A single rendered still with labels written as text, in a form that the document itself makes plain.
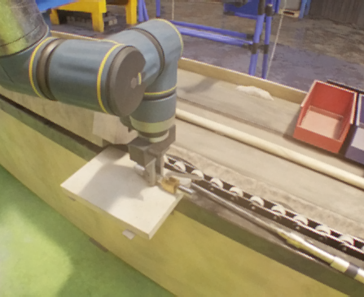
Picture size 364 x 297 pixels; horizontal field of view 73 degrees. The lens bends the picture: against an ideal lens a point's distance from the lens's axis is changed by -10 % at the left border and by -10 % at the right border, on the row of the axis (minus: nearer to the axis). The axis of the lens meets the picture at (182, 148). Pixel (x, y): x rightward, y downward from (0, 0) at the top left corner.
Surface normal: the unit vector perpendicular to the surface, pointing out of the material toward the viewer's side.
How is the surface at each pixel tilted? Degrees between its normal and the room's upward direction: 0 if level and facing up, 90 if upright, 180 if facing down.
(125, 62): 84
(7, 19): 100
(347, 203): 0
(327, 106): 88
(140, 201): 0
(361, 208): 0
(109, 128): 71
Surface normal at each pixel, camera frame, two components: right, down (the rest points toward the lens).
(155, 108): 0.16, 0.61
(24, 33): 0.79, 0.46
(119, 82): 0.89, 0.27
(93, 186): 0.04, -0.79
